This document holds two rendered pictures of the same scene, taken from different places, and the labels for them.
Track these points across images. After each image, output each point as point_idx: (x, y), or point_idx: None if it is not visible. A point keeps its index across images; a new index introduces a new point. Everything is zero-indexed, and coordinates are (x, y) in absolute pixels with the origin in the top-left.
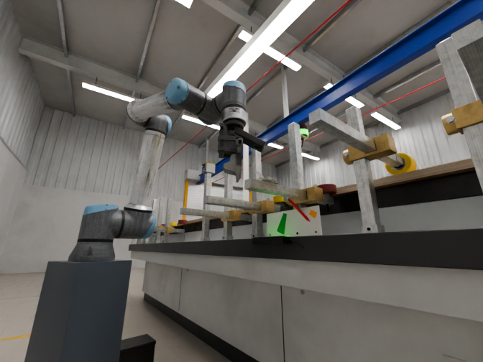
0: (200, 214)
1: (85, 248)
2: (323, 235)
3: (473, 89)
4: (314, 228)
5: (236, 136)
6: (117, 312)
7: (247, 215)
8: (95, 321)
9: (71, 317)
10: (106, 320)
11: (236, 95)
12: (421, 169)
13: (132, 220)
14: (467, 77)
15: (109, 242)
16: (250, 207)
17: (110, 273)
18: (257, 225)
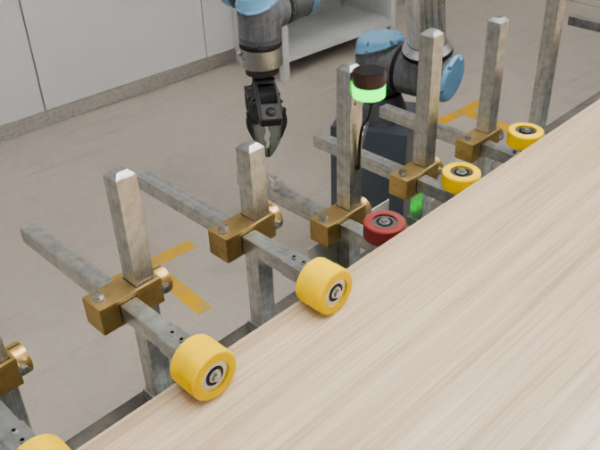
0: (407, 126)
1: None
2: None
3: (126, 262)
4: None
5: (248, 96)
6: (391, 195)
7: (506, 156)
8: (362, 194)
9: (334, 179)
10: (377, 198)
11: (238, 26)
12: (279, 313)
13: (404, 73)
14: (117, 243)
15: (380, 100)
16: (378, 172)
17: (372, 146)
18: (411, 204)
